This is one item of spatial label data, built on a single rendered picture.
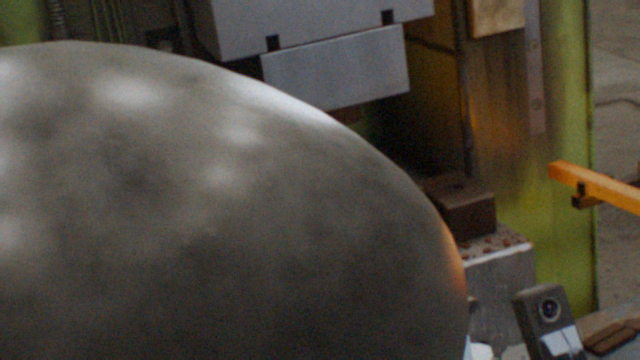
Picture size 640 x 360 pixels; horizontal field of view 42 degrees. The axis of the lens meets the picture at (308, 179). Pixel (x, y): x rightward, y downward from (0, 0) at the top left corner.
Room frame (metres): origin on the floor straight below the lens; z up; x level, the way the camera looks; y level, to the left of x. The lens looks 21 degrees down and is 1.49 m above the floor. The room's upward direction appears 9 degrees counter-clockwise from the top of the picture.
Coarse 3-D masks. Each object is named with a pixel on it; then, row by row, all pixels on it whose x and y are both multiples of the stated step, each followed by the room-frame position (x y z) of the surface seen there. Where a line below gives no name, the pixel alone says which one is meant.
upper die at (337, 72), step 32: (384, 32) 1.09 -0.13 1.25; (224, 64) 1.29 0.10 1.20; (256, 64) 1.07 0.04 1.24; (288, 64) 1.05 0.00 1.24; (320, 64) 1.06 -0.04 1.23; (352, 64) 1.08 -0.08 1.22; (384, 64) 1.09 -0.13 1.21; (320, 96) 1.06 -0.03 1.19; (352, 96) 1.07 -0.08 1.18; (384, 96) 1.09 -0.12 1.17
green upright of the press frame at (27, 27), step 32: (0, 0) 1.10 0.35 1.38; (32, 0) 1.11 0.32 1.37; (64, 0) 1.12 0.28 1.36; (96, 0) 1.13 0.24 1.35; (128, 0) 1.15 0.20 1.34; (160, 0) 1.16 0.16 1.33; (0, 32) 1.10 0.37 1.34; (32, 32) 1.11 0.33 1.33; (96, 32) 1.13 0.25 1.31; (128, 32) 1.14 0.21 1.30; (160, 32) 1.18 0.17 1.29
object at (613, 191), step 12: (552, 168) 1.22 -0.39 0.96; (564, 168) 1.20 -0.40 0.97; (576, 168) 1.19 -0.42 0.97; (564, 180) 1.19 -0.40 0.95; (576, 180) 1.17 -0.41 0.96; (588, 180) 1.14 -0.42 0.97; (600, 180) 1.13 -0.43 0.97; (612, 180) 1.13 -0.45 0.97; (600, 192) 1.12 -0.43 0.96; (612, 192) 1.09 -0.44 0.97; (624, 192) 1.08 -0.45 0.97; (636, 192) 1.07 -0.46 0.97; (612, 204) 1.09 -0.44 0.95; (624, 204) 1.07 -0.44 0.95; (636, 204) 1.05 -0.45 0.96
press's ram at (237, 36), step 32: (192, 0) 1.15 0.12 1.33; (224, 0) 1.04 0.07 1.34; (256, 0) 1.05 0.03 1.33; (288, 0) 1.06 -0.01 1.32; (320, 0) 1.07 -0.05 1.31; (352, 0) 1.08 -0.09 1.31; (384, 0) 1.09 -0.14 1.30; (416, 0) 1.10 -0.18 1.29; (192, 32) 1.21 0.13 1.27; (224, 32) 1.03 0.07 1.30; (256, 32) 1.04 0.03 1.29; (288, 32) 1.05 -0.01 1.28; (320, 32) 1.07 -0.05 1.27; (352, 32) 1.08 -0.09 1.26
